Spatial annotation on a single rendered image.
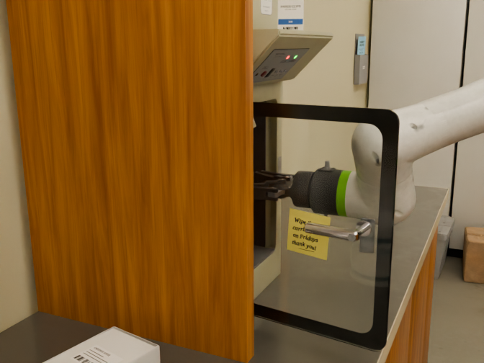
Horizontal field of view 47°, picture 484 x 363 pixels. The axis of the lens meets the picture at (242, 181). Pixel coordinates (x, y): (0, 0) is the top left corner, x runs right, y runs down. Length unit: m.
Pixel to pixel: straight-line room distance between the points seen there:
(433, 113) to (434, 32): 3.00
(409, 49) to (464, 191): 1.05
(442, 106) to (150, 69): 0.51
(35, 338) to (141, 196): 0.36
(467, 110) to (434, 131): 0.07
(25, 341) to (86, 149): 0.39
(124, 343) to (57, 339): 0.18
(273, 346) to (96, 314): 0.36
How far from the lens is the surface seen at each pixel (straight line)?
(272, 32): 0.94
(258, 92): 1.15
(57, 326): 1.20
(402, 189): 1.04
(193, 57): 0.91
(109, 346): 1.03
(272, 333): 1.11
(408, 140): 0.98
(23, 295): 1.29
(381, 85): 4.06
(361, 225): 0.90
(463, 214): 4.15
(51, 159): 1.13
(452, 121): 1.03
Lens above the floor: 1.48
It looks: 14 degrees down
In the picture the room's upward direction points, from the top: straight up
